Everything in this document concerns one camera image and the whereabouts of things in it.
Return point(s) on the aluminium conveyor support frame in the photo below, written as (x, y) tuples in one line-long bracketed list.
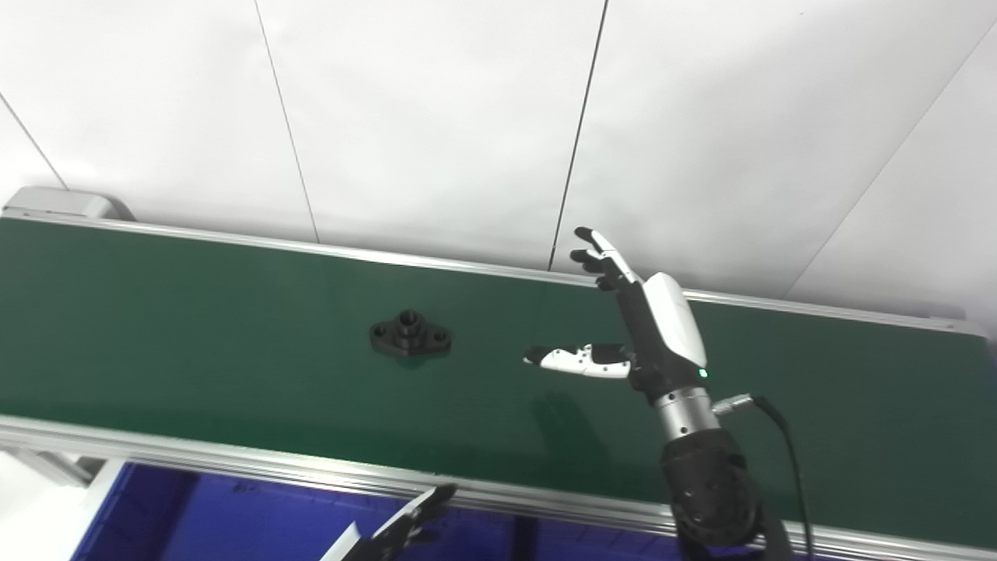
[(54, 467)]

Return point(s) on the blue plastic bin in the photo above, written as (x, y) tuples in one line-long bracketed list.
[(234, 526), (600, 545)]

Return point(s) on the green conveyor belt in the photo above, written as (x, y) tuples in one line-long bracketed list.
[(234, 335)]

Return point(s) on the grey conveyor end cover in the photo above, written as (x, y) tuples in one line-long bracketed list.
[(62, 204)]

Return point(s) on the silver aluminium conveyor side rail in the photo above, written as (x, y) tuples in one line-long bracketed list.
[(234, 461), (389, 259)]

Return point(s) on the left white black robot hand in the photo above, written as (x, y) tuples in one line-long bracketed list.
[(374, 545)]

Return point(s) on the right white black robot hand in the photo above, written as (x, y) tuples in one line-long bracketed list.
[(670, 327)]

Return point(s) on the black flanged metal part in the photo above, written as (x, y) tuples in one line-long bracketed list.
[(410, 336)]

